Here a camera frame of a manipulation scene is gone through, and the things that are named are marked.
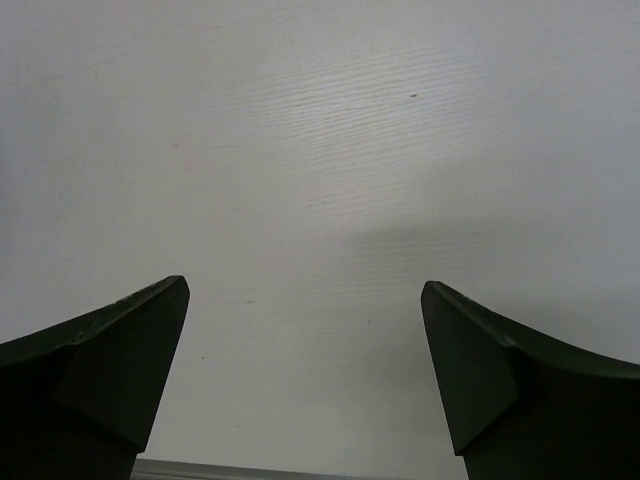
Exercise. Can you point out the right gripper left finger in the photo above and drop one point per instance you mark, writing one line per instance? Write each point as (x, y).
(79, 399)

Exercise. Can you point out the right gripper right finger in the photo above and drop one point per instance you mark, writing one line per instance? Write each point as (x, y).
(520, 404)

